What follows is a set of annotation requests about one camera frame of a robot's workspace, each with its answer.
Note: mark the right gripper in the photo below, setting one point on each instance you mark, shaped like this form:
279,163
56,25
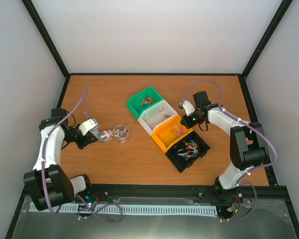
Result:
185,122

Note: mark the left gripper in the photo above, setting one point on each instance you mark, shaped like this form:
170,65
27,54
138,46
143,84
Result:
90,138

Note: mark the yellow plastic bin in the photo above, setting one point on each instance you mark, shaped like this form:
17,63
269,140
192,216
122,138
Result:
169,133

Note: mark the white plastic bin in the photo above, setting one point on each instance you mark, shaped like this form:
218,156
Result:
156,115

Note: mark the metal scoop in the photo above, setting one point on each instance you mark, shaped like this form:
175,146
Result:
108,135

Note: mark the green plastic bin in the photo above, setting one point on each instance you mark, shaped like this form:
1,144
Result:
143,100

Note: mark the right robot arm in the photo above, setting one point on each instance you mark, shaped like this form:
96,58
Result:
248,149

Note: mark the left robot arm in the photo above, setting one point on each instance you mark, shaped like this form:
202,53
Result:
47,184

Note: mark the black plastic bin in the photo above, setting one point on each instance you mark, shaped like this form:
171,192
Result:
183,153

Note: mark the clear plastic cup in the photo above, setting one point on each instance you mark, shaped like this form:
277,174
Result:
122,133

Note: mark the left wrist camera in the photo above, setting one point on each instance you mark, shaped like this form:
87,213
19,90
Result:
89,126

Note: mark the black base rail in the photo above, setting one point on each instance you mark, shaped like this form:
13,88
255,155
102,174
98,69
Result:
198,194

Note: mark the light blue cable duct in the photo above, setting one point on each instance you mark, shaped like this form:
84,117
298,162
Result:
137,210

